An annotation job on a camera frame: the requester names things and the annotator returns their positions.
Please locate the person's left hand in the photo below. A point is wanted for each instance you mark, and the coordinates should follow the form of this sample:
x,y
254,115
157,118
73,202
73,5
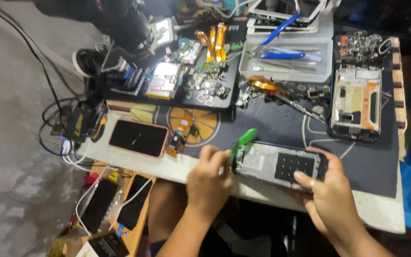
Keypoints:
x,y
205,185

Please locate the person's right hand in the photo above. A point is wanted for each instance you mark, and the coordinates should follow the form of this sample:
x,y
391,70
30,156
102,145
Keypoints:
x,y
334,203

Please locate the person's left fingers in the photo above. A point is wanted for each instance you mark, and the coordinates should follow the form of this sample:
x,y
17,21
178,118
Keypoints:
x,y
217,159

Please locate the green plastic screwdriver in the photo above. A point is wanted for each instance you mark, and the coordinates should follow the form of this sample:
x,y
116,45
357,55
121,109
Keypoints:
x,y
244,141

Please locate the phone frame black pad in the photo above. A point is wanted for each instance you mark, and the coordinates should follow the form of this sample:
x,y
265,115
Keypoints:
x,y
273,164

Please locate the small flex board connector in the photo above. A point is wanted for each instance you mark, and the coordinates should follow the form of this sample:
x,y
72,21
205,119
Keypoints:
x,y
176,142

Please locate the dark lemon print work mat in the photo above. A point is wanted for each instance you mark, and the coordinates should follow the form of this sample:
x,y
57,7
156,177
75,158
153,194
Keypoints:
x,y
273,125

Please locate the black parts tray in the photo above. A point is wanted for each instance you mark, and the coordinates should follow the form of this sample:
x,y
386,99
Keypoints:
x,y
223,89

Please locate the person's leg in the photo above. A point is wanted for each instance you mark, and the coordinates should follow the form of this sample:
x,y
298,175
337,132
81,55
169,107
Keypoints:
x,y
166,210

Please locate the heap of small metal shields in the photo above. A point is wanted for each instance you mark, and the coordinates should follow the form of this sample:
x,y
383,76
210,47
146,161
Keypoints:
x,y
205,84

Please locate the pink-cased black smartphone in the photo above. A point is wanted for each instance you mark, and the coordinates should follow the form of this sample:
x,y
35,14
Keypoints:
x,y
138,138

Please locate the phone circuit board with battery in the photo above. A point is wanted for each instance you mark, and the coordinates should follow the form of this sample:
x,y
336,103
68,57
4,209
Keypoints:
x,y
165,80

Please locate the wooden stool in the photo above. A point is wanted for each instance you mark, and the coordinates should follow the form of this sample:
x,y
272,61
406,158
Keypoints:
x,y
137,235

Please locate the clear plastic tool tray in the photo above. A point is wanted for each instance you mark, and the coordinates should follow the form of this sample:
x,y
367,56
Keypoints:
x,y
284,69

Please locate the metal tweezers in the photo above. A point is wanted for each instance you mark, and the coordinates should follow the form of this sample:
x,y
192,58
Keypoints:
x,y
287,65

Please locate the black phone in clear bag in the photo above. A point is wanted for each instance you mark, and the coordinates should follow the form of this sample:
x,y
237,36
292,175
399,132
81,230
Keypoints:
x,y
98,207

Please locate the black yellow charger block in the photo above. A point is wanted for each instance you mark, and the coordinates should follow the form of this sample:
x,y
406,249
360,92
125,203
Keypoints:
x,y
84,123

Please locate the black white carton box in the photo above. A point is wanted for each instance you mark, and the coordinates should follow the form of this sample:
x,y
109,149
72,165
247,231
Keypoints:
x,y
105,247

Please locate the white phone screen frames stack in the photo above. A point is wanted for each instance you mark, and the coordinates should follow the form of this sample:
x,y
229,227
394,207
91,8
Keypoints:
x,y
287,14

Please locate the black microscope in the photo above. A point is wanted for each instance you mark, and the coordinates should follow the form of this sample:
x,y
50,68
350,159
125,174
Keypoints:
x,y
120,21

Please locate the heap of metal phone parts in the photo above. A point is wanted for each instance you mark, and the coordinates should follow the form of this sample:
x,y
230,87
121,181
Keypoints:
x,y
362,46

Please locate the opened phone frame orange flex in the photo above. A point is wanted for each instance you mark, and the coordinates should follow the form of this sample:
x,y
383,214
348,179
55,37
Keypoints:
x,y
356,101

